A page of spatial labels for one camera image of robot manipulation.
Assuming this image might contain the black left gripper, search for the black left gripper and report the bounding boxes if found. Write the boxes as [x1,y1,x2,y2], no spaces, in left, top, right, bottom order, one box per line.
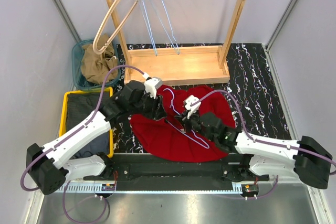
[129,90,167,121]

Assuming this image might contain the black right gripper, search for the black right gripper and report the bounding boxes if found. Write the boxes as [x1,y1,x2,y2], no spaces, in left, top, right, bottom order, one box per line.
[175,108,216,142]

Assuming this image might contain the red skirt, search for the red skirt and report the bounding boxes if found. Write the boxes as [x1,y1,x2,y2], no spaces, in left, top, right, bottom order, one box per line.
[130,85,228,163]

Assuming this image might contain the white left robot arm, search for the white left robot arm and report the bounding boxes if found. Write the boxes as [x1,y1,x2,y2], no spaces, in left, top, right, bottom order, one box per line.
[24,77,166,195]

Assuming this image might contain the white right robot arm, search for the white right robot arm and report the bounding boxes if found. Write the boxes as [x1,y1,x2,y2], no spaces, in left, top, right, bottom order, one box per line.
[175,111,332,189]

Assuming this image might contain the beige wooden hanger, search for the beige wooden hanger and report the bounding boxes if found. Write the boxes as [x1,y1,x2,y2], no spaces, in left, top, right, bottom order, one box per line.
[92,0,144,55]

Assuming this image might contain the wooden clothes rack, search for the wooden clothes rack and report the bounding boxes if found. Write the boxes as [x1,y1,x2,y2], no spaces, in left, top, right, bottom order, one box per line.
[93,0,245,85]

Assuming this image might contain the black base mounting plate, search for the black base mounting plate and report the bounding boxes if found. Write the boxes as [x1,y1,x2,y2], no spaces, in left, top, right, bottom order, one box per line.
[84,154,269,182]

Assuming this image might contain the black marble pattern mat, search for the black marble pattern mat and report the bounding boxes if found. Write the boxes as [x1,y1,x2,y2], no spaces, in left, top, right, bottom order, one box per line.
[113,43,292,153]

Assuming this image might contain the tan garment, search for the tan garment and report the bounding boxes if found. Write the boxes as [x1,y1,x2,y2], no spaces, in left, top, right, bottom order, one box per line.
[81,43,119,85]

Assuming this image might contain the yellow plastic bin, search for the yellow plastic bin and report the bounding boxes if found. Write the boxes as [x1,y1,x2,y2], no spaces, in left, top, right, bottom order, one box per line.
[59,89,113,157]

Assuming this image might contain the teal plastic basket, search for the teal plastic basket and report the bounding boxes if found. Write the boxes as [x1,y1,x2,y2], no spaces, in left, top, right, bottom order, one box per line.
[71,40,121,90]

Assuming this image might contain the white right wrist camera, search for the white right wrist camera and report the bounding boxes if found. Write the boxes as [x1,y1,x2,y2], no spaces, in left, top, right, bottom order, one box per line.
[183,95,201,119]

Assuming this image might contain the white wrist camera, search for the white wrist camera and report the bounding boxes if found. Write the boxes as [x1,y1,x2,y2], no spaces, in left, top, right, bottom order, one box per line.
[142,73,163,99]
[183,95,201,119]

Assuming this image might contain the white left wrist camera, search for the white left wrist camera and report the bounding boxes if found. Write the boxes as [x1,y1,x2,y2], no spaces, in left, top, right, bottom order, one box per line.
[142,73,163,99]

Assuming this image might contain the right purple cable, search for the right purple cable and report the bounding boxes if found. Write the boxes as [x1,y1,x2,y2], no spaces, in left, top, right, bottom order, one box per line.
[193,89,336,200]

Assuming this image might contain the purple cable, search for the purple cable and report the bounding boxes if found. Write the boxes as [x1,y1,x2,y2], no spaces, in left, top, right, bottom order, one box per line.
[20,65,152,222]
[193,89,336,200]

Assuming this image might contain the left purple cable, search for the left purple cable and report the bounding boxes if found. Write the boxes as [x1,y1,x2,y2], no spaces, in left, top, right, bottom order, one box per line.
[20,65,152,222]

